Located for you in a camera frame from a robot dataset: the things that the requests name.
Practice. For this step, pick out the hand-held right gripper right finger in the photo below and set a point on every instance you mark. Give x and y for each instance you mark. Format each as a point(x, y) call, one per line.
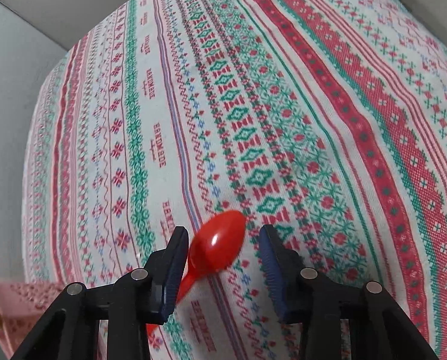
point(272, 270)

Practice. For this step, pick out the pink perforated utensil holder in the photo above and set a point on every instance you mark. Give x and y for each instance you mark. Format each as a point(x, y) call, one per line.
point(17, 300)

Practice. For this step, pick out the patterned striped tablecloth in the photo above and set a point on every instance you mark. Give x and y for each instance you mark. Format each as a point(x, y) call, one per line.
point(283, 120)

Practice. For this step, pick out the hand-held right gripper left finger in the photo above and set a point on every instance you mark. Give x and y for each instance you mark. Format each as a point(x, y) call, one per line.
point(173, 270)

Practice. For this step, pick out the red plastic spoon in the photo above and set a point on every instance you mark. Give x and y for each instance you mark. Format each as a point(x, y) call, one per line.
point(216, 240)

